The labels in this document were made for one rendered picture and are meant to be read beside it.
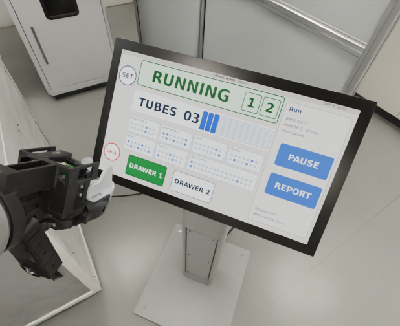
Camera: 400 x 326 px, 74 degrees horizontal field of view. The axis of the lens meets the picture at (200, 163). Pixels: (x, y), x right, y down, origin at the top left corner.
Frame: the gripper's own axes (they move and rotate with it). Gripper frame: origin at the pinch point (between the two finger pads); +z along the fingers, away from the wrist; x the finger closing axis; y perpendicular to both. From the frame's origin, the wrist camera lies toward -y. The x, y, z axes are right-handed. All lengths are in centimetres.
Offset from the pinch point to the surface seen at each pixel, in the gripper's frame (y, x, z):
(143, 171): 0.1, 0.5, 14.8
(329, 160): 13.9, -34.6, 14.9
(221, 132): 13.1, -13.7, 14.9
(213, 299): -72, -24, 79
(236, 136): 13.2, -16.9, 14.9
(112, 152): 1.7, 8.7, 14.8
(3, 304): -69, 46, 28
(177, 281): -71, -4, 79
